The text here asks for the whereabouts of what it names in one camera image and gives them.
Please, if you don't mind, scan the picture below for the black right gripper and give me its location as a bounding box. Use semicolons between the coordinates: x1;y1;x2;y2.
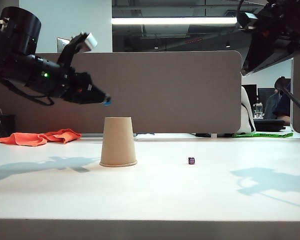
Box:
240;2;300;78

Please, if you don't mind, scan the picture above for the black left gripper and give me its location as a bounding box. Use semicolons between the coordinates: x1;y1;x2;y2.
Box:
56;68;111;105

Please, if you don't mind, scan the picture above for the upside-down brown paper cup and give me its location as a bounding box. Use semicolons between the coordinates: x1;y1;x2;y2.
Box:
99;116;138;168

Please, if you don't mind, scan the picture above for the black computer monitor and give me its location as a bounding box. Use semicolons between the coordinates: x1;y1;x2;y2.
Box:
241;84;258;111
257;87;278;106

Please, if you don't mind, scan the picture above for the seated person in blue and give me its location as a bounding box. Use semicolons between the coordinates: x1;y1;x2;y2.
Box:
264;76;292;125

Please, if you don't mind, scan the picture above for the clear water bottle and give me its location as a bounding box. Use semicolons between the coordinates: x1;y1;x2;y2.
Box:
254;102;264;118

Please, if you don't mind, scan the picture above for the black diagonal pole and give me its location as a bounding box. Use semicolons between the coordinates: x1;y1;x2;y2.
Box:
274;79;300;115

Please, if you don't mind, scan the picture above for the flat black desk object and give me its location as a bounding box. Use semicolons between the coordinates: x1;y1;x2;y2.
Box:
253;119;286;133

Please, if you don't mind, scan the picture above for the wide brown desk divider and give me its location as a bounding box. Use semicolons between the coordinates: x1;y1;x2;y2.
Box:
0;50;243;135

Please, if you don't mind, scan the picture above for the green tape strip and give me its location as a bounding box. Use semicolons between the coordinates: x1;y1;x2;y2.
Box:
233;132;294;139

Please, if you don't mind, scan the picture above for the crumpled orange cloth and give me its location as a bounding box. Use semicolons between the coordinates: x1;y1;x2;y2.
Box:
0;128;83;148

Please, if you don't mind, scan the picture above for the long ceiling light strip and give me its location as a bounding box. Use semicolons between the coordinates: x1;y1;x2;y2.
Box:
111;16;238;26

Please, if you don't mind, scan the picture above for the dark box with clutter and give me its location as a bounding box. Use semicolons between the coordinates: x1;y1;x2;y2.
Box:
0;107;17;141

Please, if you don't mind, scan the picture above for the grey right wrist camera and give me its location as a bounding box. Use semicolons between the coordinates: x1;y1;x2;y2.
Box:
236;11;260;30

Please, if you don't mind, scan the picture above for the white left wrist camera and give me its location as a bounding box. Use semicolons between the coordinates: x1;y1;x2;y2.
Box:
57;31;99;73

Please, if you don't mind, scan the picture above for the white chair with black strap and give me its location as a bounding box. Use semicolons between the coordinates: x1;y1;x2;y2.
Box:
237;85;257;135

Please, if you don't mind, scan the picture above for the metal wall outlet plate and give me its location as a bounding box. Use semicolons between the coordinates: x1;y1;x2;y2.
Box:
56;37;71;53

